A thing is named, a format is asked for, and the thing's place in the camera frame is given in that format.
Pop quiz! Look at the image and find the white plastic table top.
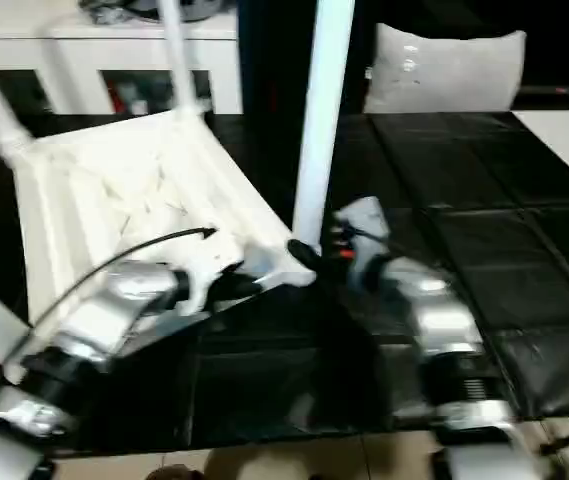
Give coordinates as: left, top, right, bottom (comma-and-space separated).
9, 108, 317, 331

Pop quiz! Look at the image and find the black work mat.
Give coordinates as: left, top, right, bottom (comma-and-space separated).
0, 108, 569, 451

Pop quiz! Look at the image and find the grey pillow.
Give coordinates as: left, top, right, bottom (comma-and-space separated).
362, 22, 528, 114

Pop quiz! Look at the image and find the white flat board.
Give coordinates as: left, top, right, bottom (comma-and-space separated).
512, 108, 569, 196

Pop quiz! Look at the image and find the white cabinet with glass doors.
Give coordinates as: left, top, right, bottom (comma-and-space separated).
0, 0, 243, 116

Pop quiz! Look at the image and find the grey black bag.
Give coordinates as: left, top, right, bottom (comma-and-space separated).
79, 0, 235, 23

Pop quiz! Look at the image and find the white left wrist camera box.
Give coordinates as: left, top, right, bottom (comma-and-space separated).
176, 240, 247, 319

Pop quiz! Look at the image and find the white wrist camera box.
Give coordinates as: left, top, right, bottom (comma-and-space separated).
176, 240, 247, 319
332, 197, 393, 291

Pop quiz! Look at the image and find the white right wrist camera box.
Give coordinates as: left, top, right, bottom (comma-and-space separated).
332, 197, 393, 291

